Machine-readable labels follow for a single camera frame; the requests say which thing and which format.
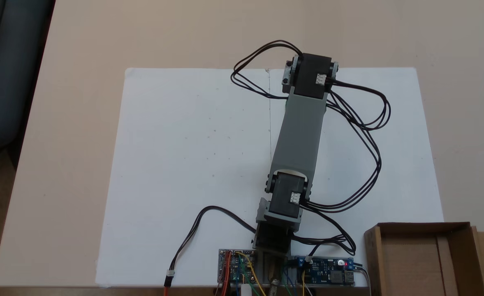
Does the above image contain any blue power circuit board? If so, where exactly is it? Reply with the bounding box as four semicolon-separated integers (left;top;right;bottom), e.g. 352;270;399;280
293;256;356;285

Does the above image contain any brown cardboard box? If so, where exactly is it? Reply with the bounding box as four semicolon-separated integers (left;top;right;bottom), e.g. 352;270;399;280
364;221;484;296

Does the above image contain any dark grey chair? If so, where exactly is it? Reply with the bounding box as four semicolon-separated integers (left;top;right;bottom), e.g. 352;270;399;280
0;0;56;169

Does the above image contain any black cable with white connector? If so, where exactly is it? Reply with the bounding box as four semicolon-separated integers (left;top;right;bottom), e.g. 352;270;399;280
169;205;257;277

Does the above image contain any black motor cable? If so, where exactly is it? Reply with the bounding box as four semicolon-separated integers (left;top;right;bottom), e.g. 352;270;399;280
291;203;357;256
230;39;305;100
303;79;391;213

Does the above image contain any circuit board with jumper wires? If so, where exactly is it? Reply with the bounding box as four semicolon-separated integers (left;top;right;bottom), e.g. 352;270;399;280
218;248;257;285

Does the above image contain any yellow jumper wire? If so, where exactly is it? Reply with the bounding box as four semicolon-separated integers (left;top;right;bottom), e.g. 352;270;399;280
236;251;266;296

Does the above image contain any orange wire bundle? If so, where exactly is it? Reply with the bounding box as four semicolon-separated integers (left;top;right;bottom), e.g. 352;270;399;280
163;252;232;296

